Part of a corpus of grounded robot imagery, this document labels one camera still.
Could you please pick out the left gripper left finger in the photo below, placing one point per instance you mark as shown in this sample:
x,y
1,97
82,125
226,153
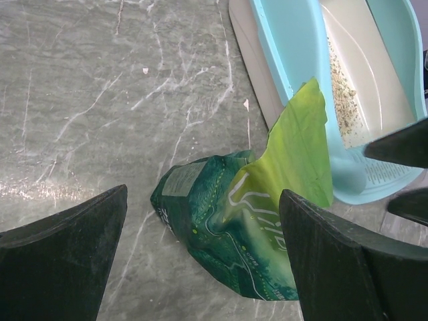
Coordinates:
x,y
57,268

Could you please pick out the cat litter in box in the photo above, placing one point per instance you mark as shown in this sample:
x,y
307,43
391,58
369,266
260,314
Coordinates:
x,y
346,101

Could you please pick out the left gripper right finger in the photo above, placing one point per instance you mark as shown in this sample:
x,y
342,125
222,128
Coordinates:
x,y
344,271

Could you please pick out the teal litter box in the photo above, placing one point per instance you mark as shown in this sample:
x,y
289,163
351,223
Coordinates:
x,y
367,57

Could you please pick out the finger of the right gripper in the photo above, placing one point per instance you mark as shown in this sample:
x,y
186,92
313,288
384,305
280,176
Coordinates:
x,y
405,147
411,205

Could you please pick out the green cat litter bag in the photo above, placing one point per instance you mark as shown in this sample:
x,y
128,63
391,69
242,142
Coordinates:
x,y
225,209

